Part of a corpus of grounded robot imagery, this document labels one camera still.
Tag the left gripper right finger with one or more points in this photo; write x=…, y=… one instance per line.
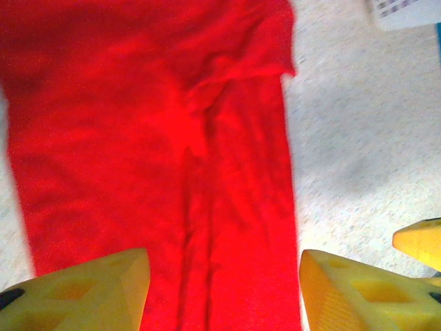
x=361, y=303

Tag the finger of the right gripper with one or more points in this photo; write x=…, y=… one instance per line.
x=423, y=241
x=435, y=281

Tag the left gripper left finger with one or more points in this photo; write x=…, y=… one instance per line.
x=86, y=296

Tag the red t-shirt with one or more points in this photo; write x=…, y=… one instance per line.
x=138, y=138

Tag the white plastic basket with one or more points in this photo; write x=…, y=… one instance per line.
x=406, y=13

